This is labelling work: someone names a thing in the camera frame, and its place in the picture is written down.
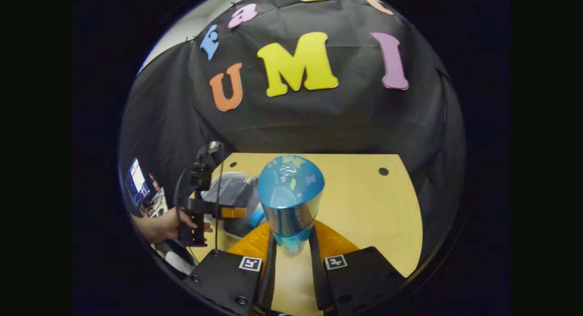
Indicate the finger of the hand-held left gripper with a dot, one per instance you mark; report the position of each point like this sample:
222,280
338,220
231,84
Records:
233,212

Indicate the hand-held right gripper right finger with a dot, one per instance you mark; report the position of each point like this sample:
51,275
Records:
319,275

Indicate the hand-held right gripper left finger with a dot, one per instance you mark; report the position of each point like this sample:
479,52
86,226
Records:
268,270

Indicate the light blue cream tube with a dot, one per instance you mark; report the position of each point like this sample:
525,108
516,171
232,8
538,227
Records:
256,216

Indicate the teal clear bottle blue cap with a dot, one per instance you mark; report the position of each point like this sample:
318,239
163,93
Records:
291,197

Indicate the background desk clutter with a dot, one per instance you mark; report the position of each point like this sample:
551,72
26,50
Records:
157,202

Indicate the background computer monitor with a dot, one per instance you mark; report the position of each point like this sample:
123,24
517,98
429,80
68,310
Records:
136,175

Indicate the person's leg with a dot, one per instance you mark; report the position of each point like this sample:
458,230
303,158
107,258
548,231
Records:
178,262

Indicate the black backdrop cloth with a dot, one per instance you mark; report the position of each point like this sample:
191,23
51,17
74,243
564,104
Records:
319,120

